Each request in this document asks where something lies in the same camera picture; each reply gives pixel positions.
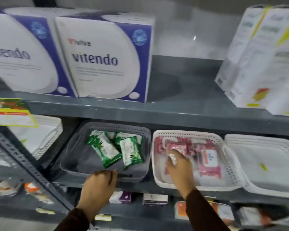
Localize green and yellow shelf tag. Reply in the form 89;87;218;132
0;98;39;128

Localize white box with yellow stripe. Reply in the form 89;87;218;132
265;53;289;116
225;5;289;109
215;5;272;92

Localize white and brown packet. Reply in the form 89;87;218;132
0;179;23;197

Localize small yellow shelf label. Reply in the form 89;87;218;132
36;208;56;215
94;214;112;222

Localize white and blue box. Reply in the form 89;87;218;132
55;13;156;103
0;7;78;98

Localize white and purple small box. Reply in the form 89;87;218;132
109;189;132;204

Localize person's left hand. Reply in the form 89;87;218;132
77;169;118;222

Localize pink wet wipes packet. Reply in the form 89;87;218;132
166;141;188;166
155;137;169;157
197;144;222;179

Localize person's left forearm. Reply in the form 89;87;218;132
54;208;91;231

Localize grey metal shelf rack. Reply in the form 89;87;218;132
0;0;289;231

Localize white and orange box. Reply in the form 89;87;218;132
174;201;234;221

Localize white and orange packet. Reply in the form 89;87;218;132
238;206;272;226
24;182;54;205

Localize white perforated plastic basket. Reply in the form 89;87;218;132
224;134;289;199
8;115;63;161
151;129;243;192

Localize person's right forearm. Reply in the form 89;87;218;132
185;189;232;231

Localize green wet wipes packet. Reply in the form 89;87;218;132
86;130;122;169
113;132;146;152
119;136;144;170

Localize grey perforated plastic basket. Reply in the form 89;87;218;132
60;122;152;183

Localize small white striped box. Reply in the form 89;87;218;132
142;193;169;206

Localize person's right hand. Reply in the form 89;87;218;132
165;149;197;199

